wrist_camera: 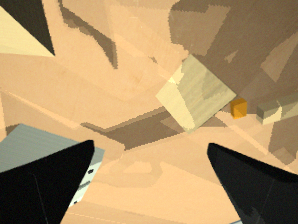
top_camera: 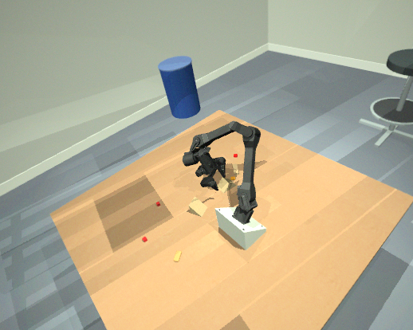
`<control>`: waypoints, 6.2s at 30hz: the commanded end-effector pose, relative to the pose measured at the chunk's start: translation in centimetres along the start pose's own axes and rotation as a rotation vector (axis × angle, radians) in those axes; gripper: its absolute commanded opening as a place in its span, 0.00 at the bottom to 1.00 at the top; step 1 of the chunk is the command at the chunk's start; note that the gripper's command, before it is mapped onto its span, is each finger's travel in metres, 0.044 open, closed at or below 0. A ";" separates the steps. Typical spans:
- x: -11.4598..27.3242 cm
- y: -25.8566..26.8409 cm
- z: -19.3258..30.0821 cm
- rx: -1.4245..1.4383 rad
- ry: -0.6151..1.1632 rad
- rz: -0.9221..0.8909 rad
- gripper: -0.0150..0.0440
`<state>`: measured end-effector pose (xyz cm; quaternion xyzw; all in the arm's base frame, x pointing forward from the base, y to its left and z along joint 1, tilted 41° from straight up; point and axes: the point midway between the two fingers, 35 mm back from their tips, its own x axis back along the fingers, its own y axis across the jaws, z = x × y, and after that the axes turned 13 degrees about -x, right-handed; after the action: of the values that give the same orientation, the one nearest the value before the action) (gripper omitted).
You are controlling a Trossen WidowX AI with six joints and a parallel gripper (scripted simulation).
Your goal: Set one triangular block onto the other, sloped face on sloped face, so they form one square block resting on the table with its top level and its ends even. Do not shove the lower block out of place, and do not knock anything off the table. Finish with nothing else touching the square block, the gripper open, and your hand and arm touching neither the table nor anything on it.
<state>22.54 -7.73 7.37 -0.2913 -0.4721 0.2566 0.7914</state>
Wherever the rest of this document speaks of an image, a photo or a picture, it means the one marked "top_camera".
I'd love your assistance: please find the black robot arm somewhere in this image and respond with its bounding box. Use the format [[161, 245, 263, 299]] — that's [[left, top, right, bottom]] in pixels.
[[183, 121, 261, 225]]

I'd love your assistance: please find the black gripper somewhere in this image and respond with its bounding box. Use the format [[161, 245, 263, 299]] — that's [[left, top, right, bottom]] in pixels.
[[200, 157, 226, 191]]

